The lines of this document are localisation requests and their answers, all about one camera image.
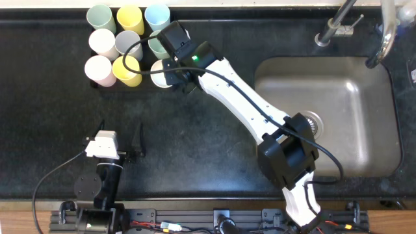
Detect black cable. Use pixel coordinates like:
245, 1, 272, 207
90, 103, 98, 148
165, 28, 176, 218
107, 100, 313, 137
31, 149, 87, 234
122, 34, 345, 217

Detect pink cup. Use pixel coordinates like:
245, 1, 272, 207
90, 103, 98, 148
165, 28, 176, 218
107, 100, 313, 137
84, 55, 118, 88

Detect blue cup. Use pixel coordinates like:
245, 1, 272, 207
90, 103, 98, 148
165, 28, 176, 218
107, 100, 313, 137
144, 3, 172, 33

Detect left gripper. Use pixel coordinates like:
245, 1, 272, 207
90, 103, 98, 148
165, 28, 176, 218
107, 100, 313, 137
96, 119, 147, 164

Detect steel tap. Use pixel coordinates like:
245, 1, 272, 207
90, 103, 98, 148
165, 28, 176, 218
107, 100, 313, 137
313, 0, 399, 70

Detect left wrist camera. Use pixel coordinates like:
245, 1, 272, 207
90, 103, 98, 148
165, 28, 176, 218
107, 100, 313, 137
84, 130, 120, 161

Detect mounting rail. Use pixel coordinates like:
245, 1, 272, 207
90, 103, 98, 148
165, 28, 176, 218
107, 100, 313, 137
48, 201, 370, 234

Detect steel sink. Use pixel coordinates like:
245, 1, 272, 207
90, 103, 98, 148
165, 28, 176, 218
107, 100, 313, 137
254, 57, 402, 178

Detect black tray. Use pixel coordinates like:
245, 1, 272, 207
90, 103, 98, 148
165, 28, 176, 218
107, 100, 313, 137
89, 6, 179, 92

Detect green cup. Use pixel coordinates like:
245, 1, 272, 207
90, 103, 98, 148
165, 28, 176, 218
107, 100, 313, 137
86, 4, 117, 34
148, 29, 172, 60

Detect blue soap bottle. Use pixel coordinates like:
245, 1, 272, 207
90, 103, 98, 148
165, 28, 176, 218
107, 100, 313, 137
395, 0, 416, 36

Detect yellow cup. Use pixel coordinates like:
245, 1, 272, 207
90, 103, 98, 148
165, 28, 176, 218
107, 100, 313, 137
116, 4, 145, 36
112, 55, 143, 88

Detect white cup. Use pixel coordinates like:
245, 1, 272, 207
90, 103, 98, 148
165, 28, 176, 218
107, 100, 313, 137
149, 59, 174, 89
88, 28, 120, 62

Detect grey cup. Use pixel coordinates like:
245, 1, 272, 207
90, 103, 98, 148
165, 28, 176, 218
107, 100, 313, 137
114, 30, 144, 62

